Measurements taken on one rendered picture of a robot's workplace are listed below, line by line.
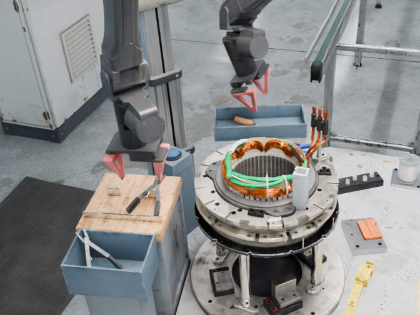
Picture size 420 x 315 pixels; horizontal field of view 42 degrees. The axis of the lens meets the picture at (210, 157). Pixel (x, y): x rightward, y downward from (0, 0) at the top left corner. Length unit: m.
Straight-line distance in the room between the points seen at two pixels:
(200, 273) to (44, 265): 1.40
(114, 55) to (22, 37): 2.33
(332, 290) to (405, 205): 0.42
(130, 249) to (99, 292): 0.11
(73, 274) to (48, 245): 1.67
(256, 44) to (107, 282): 0.64
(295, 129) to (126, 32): 0.67
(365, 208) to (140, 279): 0.79
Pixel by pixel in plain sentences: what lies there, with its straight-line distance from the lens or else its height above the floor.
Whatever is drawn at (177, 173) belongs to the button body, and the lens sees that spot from 1.43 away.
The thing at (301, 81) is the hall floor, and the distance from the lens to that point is 4.00.
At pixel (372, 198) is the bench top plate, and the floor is 0.78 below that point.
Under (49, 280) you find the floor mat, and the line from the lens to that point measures 2.66.
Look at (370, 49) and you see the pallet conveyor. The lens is 2.84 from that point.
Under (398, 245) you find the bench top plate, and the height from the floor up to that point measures 0.78.
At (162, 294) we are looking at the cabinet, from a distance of 1.31.
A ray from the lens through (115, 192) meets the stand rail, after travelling 1.29.
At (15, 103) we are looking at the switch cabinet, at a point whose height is 0.26.
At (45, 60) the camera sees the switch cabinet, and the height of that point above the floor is 0.54.
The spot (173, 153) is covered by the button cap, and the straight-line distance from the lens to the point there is 1.43.
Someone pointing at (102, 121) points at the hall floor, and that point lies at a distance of 3.72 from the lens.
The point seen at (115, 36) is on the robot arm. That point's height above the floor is 1.49.
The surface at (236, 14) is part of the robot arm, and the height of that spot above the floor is 1.36.
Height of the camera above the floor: 1.85
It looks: 35 degrees down
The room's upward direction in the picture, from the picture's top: 5 degrees counter-clockwise
